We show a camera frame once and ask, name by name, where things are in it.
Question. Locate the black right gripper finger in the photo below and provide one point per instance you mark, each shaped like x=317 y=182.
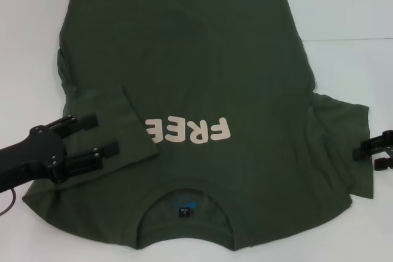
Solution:
x=383 y=164
x=373 y=148

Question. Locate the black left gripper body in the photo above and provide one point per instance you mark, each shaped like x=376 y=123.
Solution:
x=43 y=151

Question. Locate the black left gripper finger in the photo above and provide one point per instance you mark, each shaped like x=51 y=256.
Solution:
x=89 y=159
x=76 y=124

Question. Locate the dark green FREE t-shirt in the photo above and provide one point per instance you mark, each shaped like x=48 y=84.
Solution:
x=215 y=59

